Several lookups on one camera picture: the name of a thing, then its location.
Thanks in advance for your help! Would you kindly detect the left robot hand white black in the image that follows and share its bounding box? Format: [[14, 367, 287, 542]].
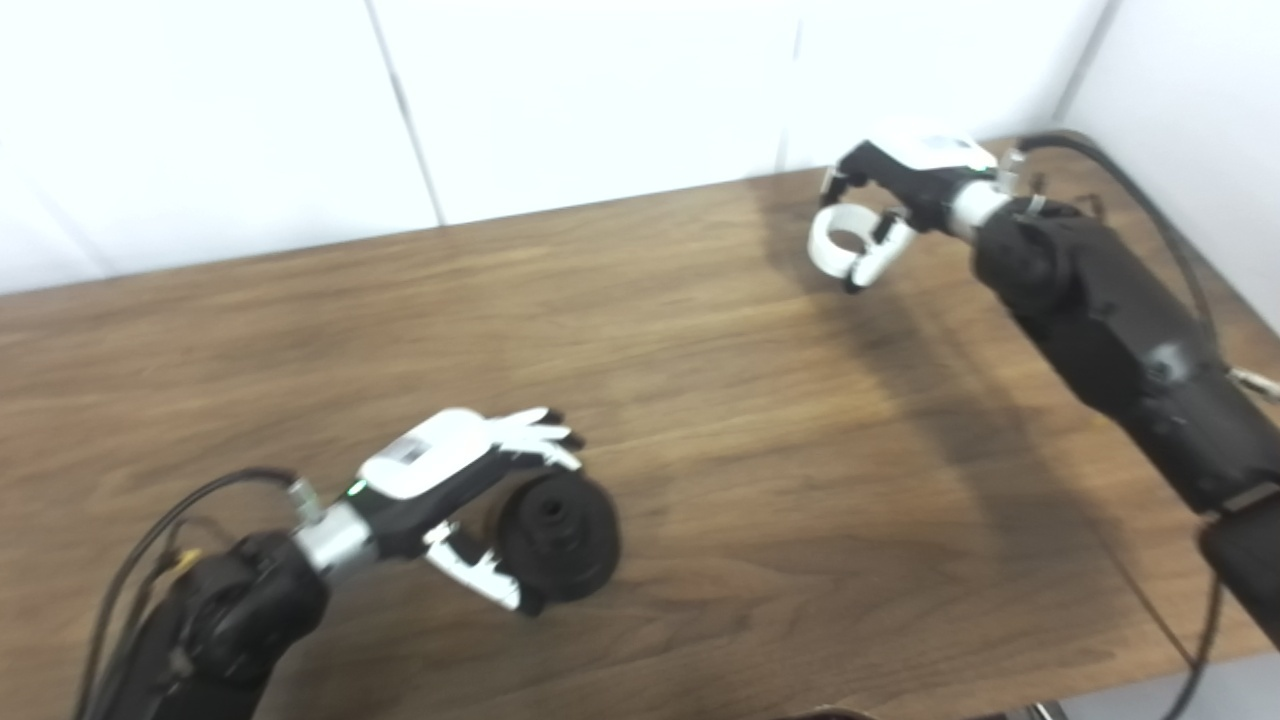
[[345, 406, 586, 613]]

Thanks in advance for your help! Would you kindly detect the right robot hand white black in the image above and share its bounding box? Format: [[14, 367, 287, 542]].
[[820, 135, 1001, 294]]

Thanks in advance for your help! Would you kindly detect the white plastic ring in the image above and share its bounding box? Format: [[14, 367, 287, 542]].
[[807, 203, 916, 284]]

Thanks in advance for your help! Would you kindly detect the round black stepped part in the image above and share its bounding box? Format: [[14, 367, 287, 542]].
[[495, 470, 622, 618]]

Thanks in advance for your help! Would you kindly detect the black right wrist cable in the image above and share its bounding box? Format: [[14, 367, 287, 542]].
[[1000, 130, 1280, 403]]

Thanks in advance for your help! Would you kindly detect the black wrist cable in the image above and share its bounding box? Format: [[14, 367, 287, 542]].
[[1000, 130, 1280, 403], [75, 467, 323, 720]]

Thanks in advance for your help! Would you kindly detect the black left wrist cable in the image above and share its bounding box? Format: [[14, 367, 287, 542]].
[[75, 467, 323, 720]]

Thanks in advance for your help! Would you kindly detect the black floor cable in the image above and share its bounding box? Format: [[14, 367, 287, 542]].
[[1160, 575, 1226, 720]]

